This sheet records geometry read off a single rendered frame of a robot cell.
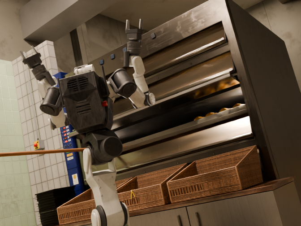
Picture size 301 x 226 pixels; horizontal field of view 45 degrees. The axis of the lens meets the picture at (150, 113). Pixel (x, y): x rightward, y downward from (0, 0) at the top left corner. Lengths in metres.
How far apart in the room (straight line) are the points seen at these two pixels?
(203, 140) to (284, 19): 7.76
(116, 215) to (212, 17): 1.82
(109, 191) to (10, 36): 5.22
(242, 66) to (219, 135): 0.57
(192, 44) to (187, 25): 0.17
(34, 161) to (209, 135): 2.23
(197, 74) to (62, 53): 4.82
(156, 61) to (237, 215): 1.60
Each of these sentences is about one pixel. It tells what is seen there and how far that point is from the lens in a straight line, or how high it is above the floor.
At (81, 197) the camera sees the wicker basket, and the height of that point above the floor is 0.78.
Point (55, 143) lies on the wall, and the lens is 4.15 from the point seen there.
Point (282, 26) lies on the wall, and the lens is 10.47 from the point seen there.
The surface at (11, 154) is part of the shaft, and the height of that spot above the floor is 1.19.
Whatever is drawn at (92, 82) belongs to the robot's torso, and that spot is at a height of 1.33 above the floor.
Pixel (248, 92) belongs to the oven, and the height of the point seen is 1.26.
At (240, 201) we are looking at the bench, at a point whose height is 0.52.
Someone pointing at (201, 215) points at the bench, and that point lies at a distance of 2.49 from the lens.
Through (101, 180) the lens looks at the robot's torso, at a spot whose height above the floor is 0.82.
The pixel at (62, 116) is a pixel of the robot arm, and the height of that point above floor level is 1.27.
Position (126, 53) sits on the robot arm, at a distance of 2.30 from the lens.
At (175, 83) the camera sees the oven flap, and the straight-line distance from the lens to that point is 3.19.
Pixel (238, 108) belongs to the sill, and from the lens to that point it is 2.92.
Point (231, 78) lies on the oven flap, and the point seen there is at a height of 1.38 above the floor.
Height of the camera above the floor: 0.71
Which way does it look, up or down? 12 degrees up
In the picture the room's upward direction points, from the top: 13 degrees counter-clockwise
